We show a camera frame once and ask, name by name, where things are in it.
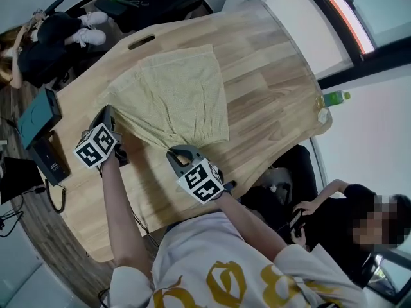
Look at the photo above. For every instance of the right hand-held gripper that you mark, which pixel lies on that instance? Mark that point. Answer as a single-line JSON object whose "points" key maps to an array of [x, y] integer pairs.
{"points": [[199, 181]]}

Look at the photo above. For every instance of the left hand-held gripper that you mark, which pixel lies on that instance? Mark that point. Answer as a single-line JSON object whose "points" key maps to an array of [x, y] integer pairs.
{"points": [[95, 145]]}

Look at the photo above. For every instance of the yellow-green pants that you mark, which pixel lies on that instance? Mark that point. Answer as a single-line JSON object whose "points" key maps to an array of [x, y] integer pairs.
{"points": [[173, 98]]}

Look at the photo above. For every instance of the person's right forearm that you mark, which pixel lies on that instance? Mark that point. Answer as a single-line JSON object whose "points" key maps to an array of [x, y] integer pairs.
{"points": [[247, 223]]}

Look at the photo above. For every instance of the person's left forearm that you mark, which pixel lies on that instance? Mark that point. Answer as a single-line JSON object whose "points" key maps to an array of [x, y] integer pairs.
{"points": [[123, 213]]}

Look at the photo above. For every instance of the teal flat box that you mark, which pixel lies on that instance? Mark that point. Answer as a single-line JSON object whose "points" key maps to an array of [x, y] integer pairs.
{"points": [[35, 117]]}

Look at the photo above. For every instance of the person's white printed shirt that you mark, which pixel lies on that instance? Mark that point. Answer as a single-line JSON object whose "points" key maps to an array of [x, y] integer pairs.
{"points": [[231, 268]]}

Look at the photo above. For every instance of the black phone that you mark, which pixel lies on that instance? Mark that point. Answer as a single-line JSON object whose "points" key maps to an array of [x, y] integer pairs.
{"points": [[295, 220]]}

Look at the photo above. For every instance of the crumpled white wrapper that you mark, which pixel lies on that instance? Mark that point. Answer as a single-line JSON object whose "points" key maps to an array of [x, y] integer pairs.
{"points": [[323, 115]]}

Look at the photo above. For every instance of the small clear yellowish cup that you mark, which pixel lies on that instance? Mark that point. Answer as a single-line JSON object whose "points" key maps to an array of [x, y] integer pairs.
{"points": [[319, 102]]}

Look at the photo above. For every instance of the green plastic bottle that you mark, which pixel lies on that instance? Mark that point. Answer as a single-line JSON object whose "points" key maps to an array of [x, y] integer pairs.
{"points": [[334, 99]]}

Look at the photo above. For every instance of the red-white window strip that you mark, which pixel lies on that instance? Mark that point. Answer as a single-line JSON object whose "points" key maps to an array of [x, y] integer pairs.
{"points": [[348, 19]]}

